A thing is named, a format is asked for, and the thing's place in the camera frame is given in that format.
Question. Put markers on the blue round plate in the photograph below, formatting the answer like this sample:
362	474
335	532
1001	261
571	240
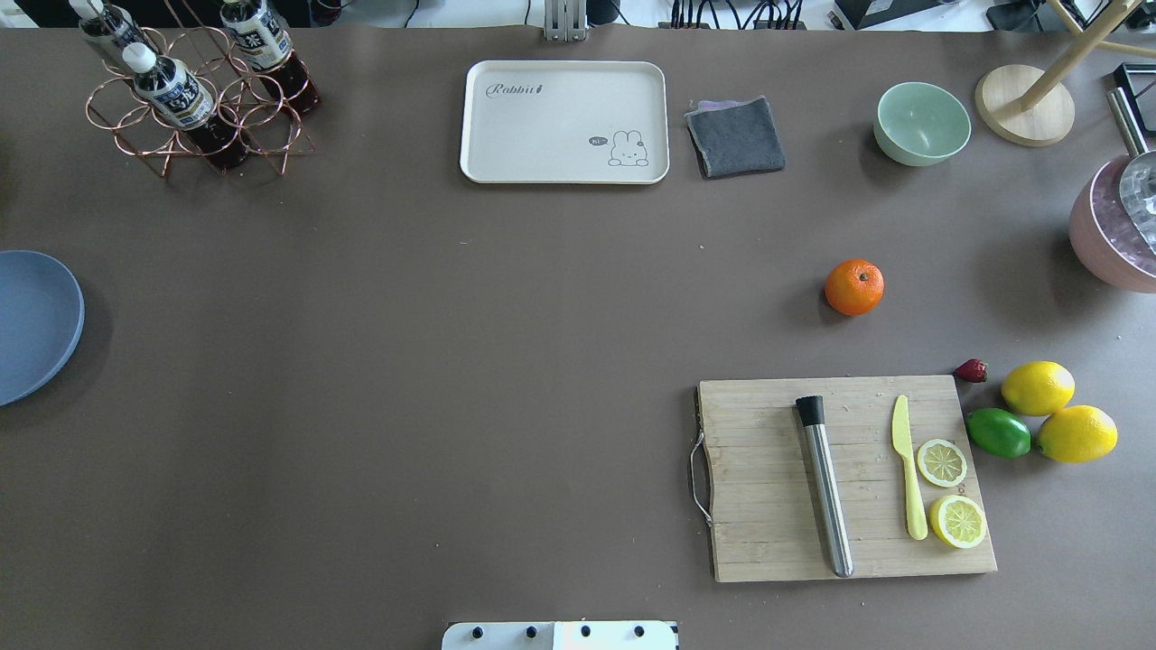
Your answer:
42	317

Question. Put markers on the cream rabbit tray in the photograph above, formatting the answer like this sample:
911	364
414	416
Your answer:
565	122

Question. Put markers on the grey folded cloth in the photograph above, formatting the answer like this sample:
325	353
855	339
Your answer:
735	137

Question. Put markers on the steel muddler black tip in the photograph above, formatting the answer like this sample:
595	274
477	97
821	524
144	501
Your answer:
811	413

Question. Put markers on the wooden cutting board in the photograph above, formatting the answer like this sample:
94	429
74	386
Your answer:
766	521

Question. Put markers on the orange fruit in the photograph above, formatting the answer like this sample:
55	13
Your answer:
854	287

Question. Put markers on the yellow plastic knife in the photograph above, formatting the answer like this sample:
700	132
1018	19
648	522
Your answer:
901	440

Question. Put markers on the lemon half beside knife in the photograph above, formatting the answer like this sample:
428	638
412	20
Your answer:
941	463

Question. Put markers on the green bowl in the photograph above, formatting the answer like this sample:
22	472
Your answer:
918	124

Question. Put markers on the red strawberry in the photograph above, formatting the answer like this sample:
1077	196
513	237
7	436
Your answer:
973	371

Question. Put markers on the lemon half near board edge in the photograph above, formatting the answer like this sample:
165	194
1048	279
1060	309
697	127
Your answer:
958	521

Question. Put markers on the green lime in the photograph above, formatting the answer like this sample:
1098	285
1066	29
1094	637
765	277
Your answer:
999	432

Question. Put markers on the tea bottle middle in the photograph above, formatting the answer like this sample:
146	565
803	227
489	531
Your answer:
267	48

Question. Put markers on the tea bottle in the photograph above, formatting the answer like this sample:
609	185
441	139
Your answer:
267	48
179	97
109	29

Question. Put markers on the yellow lemon near lime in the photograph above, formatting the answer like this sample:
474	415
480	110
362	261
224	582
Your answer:
1038	388

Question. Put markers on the tea bottle front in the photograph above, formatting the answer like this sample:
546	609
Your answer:
179	97

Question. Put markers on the wooden cup stand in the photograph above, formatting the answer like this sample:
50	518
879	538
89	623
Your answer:
1029	106

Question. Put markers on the yellow lemon outer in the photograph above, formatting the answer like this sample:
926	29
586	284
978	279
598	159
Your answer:
1078	433

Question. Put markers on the pink bowl with ice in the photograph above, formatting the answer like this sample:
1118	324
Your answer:
1103	236

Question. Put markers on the tea bottle back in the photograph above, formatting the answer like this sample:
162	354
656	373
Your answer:
109	29

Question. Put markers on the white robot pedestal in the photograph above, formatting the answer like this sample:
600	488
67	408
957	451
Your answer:
576	634

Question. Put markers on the copper wire bottle rack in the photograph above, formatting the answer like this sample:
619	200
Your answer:
271	134

